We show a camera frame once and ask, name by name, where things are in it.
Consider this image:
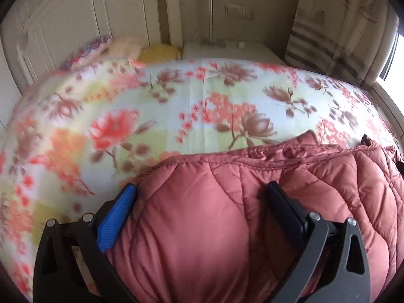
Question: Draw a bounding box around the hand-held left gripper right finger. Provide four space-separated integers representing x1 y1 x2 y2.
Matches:
266 181 371 303

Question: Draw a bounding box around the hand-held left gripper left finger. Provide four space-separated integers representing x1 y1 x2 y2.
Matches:
33 183 138 303

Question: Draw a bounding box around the pink quilted jacket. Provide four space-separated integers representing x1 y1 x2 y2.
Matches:
104 129 404 303

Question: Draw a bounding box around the floral bed sheet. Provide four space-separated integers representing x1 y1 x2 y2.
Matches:
0 57 404 303

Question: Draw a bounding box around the purple patterned pillow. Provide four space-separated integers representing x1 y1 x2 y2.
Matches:
61 35 113 70

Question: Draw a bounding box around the yellow pillow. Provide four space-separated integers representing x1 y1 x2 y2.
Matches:
137 44 183 64

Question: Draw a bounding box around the white nightstand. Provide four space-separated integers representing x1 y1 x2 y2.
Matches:
182 39 285 67

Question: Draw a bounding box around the beige plush pillow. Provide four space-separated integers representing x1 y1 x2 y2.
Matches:
107 35 143 61

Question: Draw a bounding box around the printed striped curtain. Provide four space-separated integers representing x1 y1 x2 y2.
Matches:
283 0 400 89

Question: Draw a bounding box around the white wooden bed headboard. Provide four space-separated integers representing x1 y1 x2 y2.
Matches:
0 0 184 87

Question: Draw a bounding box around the wall socket panel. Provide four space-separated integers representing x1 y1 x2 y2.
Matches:
225 4 254 21

